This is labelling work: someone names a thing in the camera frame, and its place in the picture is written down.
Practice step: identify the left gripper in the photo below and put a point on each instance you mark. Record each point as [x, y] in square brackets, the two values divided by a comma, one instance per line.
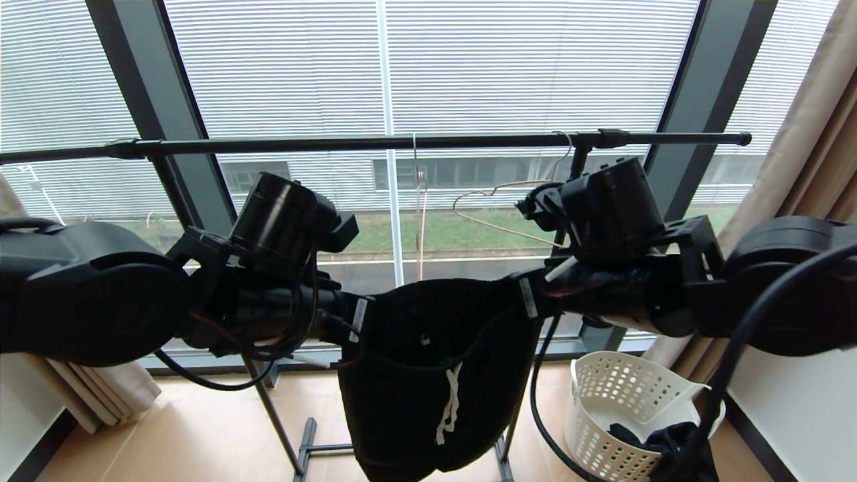
[281, 308]

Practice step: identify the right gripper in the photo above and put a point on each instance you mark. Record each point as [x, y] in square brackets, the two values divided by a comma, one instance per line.
[622, 294]

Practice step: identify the pink clothes hanger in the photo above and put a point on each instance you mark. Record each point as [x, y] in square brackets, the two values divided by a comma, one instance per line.
[495, 226]
[422, 227]

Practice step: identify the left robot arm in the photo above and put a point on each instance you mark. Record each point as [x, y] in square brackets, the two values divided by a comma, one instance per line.
[87, 294]

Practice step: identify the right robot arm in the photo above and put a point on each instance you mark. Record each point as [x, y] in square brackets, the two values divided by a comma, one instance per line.
[790, 288]

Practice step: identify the white laundry basket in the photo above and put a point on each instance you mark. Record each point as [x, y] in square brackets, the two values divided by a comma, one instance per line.
[636, 395]

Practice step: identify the black clothes rack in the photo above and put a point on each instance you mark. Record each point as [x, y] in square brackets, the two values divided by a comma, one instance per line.
[268, 144]

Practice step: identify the black garment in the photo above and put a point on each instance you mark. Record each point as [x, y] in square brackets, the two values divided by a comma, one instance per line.
[643, 442]

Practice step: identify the beige curtain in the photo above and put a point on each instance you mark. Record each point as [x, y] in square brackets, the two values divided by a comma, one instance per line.
[114, 395]
[803, 134]

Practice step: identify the window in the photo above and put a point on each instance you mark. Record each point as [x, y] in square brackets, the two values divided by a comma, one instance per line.
[268, 67]

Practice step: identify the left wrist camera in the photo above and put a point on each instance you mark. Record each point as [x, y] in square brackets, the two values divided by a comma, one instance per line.
[341, 231]

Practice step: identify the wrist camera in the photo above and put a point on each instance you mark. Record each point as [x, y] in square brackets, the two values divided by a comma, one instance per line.
[539, 201]
[341, 231]

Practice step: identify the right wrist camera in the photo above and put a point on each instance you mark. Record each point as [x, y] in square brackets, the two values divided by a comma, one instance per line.
[539, 201]

